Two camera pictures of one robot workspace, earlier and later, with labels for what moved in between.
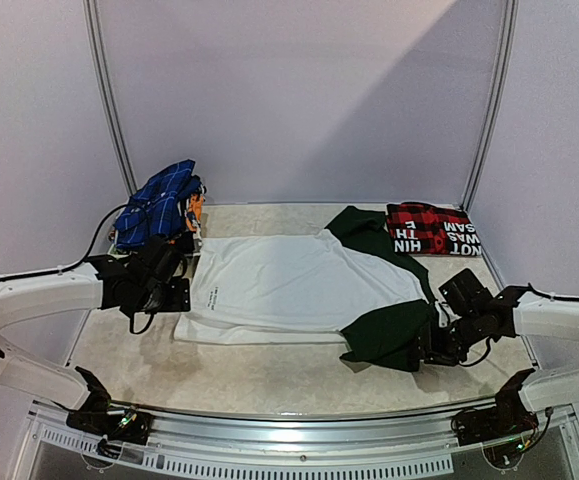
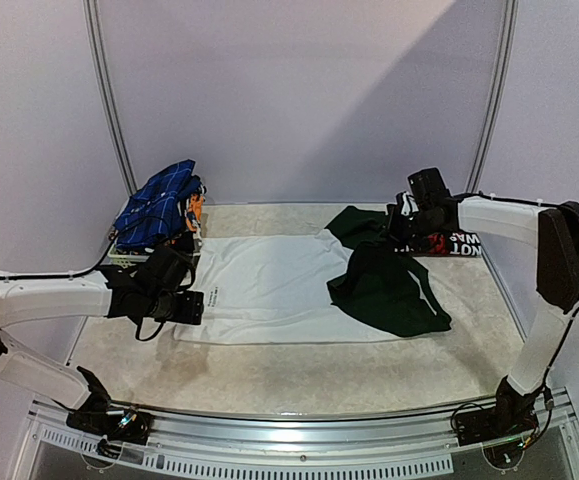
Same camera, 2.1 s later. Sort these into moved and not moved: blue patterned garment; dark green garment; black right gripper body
Moved: dark green garment; black right gripper body
Not moved: blue patterned garment
